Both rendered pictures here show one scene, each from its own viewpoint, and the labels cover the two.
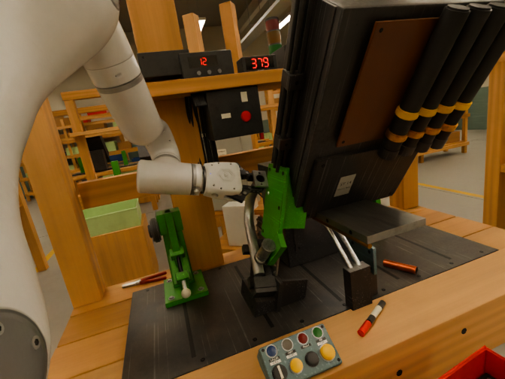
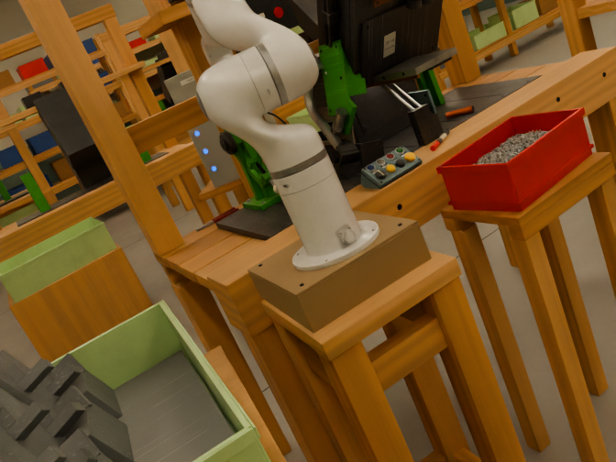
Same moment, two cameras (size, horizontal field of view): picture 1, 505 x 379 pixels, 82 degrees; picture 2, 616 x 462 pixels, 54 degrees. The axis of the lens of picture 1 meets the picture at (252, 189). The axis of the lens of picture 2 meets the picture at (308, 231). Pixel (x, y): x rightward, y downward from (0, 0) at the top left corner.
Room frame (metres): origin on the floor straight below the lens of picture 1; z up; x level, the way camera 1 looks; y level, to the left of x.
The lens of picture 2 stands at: (-1.05, 0.41, 1.37)
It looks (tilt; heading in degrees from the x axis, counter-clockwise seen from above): 18 degrees down; 353
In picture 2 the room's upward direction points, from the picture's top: 24 degrees counter-clockwise
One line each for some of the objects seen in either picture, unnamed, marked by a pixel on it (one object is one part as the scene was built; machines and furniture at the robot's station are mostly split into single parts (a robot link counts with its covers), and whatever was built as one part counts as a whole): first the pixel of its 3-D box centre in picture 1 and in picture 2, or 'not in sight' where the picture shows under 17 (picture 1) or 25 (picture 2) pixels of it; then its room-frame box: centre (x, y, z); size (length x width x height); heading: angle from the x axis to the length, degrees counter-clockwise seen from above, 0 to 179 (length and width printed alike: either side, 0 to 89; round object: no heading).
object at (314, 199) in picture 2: not in sight; (318, 206); (0.11, 0.24, 1.02); 0.19 x 0.19 x 0.18
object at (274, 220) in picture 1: (285, 201); (343, 75); (0.75, -0.08, 1.17); 0.13 x 0.12 x 0.20; 107
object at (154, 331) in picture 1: (307, 274); (381, 150); (0.83, -0.14, 0.89); 1.10 x 0.42 x 0.02; 107
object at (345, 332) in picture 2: not in sight; (354, 288); (0.11, 0.24, 0.83); 0.32 x 0.32 x 0.04; 12
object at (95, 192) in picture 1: (255, 160); (290, 66); (1.19, -0.03, 1.23); 1.30 x 0.05 x 0.09; 107
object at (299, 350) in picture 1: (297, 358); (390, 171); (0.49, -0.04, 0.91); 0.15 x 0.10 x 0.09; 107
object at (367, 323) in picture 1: (372, 316); (440, 140); (0.58, -0.23, 0.91); 0.13 x 0.02 x 0.02; 134
